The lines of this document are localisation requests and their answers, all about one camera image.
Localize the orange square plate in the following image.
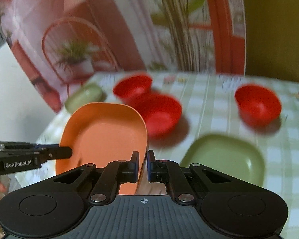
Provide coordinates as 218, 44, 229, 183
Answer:
55, 102, 149, 195

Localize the red bowl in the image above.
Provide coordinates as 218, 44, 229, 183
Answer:
234, 84, 282, 128
133, 93, 182, 138
113, 74, 153, 100

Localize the green square plate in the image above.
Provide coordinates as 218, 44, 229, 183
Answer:
180, 133, 265, 187

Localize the green plate at table edge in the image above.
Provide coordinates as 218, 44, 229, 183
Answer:
64, 83, 105, 114

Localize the green checkered tablecloth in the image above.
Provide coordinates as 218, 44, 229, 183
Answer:
14, 71, 299, 239

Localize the printed backdrop cloth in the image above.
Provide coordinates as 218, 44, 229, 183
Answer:
0, 0, 246, 112

